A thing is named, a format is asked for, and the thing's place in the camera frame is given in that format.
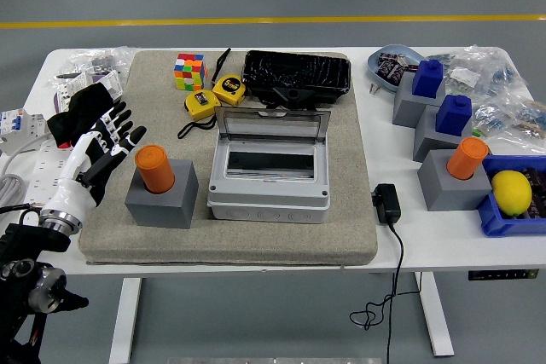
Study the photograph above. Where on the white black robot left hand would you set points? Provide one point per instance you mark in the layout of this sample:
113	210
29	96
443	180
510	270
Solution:
74	163

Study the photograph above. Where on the orange cylindrical battery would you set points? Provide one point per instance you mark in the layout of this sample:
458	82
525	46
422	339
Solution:
153	168
467	157

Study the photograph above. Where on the grey electrical enclosure box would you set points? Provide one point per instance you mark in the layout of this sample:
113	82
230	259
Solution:
268	202

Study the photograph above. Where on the smoky transparent box lid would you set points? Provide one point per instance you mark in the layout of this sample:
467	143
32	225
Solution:
273	127

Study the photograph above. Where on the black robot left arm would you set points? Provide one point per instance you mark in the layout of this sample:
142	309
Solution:
30	249

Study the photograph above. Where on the white power strip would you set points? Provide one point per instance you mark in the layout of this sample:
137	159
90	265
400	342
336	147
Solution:
49	168

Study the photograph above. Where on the white circuit breaker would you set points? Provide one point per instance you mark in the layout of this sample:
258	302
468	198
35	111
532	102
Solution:
30	125

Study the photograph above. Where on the black cloth glove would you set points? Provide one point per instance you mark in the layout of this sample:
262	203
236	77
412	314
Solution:
85	104

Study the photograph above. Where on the white packaging boxes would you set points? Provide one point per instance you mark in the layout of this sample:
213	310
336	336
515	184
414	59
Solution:
108	84

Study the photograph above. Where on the black pen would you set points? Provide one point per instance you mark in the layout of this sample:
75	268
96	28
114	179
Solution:
67	76

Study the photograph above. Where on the clear bag small parts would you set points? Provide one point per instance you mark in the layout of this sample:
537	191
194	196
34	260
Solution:
100	61

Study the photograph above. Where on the grey cube holder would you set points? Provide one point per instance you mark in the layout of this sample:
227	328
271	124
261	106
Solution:
431	142
448	193
409	110
170	210

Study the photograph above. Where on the yellow tape measure square label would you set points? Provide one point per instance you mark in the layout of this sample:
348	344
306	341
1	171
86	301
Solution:
201	104

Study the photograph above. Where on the colourful puzzle cube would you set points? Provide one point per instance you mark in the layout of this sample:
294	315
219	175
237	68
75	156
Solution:
189	72

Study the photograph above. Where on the white table leg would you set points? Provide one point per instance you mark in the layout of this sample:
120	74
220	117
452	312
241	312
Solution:
435	317
126	317

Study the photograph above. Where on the yellow tape measure round label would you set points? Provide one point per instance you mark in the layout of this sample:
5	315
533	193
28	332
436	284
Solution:
230	89

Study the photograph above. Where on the grey-brown cushion mat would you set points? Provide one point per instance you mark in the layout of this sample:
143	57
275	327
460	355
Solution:
256	244

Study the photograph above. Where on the black plastic tray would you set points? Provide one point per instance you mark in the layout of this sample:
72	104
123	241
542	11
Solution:
294	70

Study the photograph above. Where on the pale blue dish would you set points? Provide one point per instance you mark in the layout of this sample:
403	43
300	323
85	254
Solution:
375	76

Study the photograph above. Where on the dark snack packet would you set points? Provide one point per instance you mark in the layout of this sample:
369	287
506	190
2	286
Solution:
392	73
390	57

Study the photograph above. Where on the blue bottle-shaped block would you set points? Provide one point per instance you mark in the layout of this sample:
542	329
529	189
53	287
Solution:
428	78
453	117

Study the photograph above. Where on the clear plastic bag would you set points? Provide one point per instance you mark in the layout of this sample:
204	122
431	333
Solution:
456	56

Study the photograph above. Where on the clear bag white connectors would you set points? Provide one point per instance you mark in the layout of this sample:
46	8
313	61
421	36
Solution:
464	77

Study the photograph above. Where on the small green connector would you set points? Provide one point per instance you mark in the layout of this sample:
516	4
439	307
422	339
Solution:
479	133

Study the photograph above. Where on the blue plastic bin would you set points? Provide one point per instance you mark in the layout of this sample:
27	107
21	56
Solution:
499	223

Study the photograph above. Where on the yellow lemon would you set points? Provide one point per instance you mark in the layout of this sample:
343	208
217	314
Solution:
512	191

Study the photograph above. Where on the clear bag blue components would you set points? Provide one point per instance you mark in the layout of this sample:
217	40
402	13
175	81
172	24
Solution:
505	76
516	123

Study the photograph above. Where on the black table control panel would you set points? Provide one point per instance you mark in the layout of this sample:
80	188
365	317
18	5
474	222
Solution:
503	275

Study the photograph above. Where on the dark packets pile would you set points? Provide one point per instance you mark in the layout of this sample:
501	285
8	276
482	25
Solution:
538	193

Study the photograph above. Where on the black triangular bracket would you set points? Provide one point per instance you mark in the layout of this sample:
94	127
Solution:
294	94

